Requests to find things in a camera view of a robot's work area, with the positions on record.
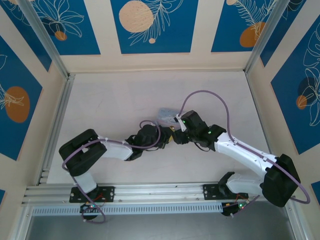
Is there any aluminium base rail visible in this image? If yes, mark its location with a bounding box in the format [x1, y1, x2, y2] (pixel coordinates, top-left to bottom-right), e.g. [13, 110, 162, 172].
[21, 181, 297, 205]

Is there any aluminium side rail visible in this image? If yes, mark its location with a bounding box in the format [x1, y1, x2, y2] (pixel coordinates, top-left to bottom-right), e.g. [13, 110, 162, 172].
[244, 71, 283, 181]
[37, 73, 76, 186]

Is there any slotted grey cable duct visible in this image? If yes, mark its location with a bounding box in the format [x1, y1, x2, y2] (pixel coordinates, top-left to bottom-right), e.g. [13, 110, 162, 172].
[31, 201, 224, 216]

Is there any aluminium frame post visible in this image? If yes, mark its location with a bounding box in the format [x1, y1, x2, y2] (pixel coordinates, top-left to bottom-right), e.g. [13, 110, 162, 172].
[17, 0, 70, 79]
[244, 0, 300, 75]
[12, 204, 33, 240]
[287, 204, 310, 240]

